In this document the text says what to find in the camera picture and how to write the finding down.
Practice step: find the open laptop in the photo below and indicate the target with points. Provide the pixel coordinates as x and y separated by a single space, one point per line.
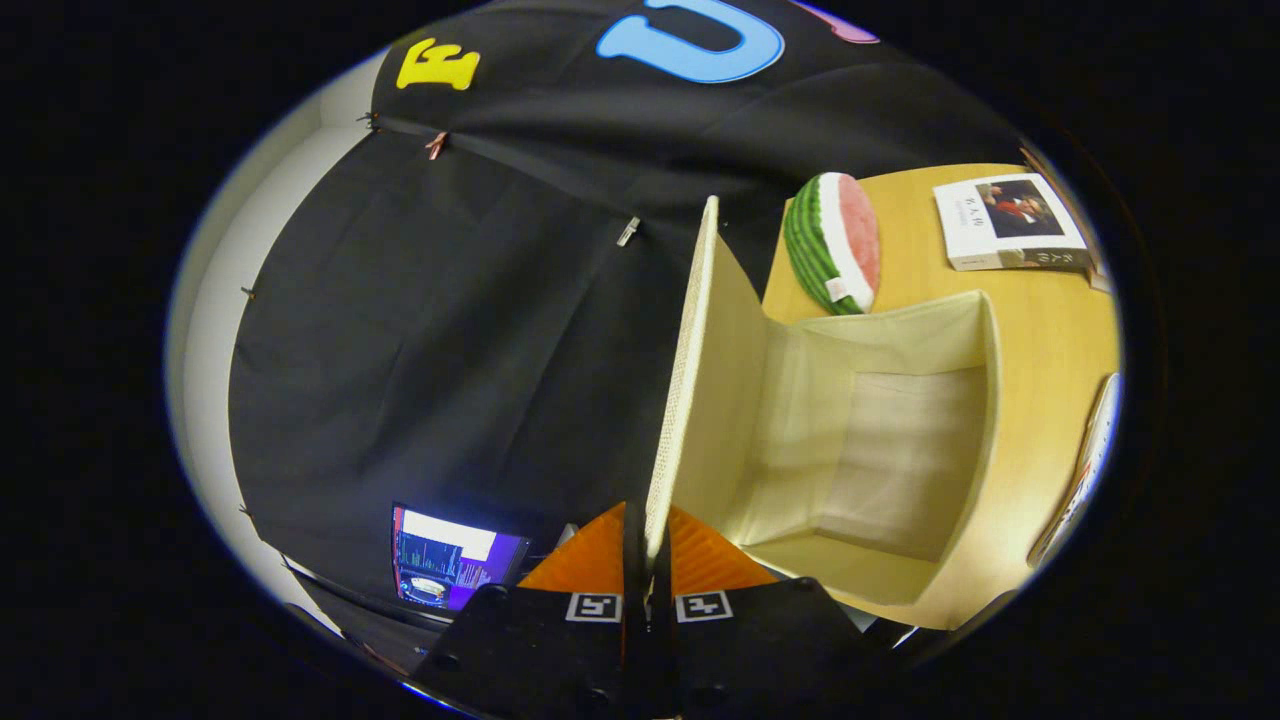
450 560

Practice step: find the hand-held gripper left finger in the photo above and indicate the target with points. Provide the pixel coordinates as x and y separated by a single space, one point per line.
634 600

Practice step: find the watermelon slice plush toy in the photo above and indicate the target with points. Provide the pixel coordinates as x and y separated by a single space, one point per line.
830 240

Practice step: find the white clip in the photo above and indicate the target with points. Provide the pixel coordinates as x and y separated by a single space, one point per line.
627 231

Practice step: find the pink clip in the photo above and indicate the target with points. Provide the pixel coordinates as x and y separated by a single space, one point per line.
436 145

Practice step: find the white canvas shoe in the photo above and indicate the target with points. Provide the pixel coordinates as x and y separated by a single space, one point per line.
1085 470

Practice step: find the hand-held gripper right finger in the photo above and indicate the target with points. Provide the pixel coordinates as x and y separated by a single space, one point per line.
660 640

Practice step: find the beige fabric storage box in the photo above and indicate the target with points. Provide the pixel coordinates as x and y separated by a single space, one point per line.
800 430

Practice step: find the white portrait cover book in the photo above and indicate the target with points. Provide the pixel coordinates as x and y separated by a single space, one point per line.
1000 225

